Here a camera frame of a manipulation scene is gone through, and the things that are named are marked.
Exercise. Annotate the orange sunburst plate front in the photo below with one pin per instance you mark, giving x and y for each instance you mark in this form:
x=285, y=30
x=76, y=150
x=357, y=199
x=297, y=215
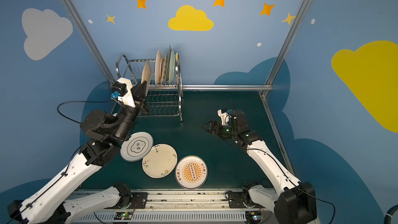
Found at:
x=191, y=172

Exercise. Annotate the large pale green plate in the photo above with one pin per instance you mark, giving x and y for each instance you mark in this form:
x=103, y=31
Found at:
x=172, y=60

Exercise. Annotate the green circuit board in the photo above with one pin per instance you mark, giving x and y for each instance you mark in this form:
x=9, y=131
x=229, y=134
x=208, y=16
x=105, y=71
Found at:
x=253, y=217
x=123, y=216

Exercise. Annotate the aluminium back frame rail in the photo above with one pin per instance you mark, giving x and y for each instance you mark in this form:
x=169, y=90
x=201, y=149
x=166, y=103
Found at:
x=227, y=87

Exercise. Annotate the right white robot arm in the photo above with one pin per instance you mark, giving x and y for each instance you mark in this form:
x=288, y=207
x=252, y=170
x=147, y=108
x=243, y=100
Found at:
x=291, y=201

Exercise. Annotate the small pale green plate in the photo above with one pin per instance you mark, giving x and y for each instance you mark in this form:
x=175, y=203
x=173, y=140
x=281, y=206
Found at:
x=176, y=66

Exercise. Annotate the green rim Hao Wei plate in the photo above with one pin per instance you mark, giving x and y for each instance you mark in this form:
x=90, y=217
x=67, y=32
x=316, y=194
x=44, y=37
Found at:
x=158, y=66

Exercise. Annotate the dark blue speckled plate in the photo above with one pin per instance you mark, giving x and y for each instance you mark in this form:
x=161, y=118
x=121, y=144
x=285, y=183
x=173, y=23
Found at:
x=146, y=76

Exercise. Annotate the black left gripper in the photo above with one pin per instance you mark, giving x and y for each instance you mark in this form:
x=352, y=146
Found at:
x=135, y=103

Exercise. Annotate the right aluminium upright post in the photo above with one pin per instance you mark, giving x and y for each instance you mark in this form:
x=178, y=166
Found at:
x=294, y=27

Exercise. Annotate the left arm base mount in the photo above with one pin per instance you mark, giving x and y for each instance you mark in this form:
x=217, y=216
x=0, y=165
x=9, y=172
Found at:
x=136, y=200

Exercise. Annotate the aluminium upright post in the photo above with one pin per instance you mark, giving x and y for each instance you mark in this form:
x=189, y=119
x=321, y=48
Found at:
x=294, y=27
x=82, y=28

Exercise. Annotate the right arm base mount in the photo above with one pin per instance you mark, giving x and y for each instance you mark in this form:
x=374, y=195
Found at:
x=239, y=200

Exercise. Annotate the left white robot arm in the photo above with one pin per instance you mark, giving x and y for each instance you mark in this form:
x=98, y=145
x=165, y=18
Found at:
x=106, y=134

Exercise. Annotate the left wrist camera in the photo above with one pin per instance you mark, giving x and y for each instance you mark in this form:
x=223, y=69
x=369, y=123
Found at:
x=122, y=91

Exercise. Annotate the cream floral plate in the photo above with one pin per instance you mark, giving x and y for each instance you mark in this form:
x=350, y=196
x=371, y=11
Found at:
x=160, y=161

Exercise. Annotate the left aluminium upright post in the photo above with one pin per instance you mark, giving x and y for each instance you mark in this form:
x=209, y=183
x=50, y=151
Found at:
x=82, y=28

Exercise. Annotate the steel two-tier dish rack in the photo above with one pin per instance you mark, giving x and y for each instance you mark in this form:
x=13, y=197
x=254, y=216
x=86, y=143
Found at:
x=163, y=100

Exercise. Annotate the left green circuit board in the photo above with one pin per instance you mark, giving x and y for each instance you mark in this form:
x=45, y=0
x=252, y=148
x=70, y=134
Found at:
x=123, y=216

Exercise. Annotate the white plate with black motif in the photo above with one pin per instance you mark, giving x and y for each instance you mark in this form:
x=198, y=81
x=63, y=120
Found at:
x=136, y=147

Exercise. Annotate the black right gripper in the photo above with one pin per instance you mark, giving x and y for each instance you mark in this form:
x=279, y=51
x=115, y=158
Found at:
x=218, y=129

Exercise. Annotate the right green circuit board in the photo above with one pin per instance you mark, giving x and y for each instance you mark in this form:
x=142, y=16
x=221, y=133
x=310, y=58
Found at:
x=253, y=217

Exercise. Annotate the yellow woven plate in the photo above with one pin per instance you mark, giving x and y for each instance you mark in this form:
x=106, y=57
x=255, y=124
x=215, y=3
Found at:
x=164, y=70

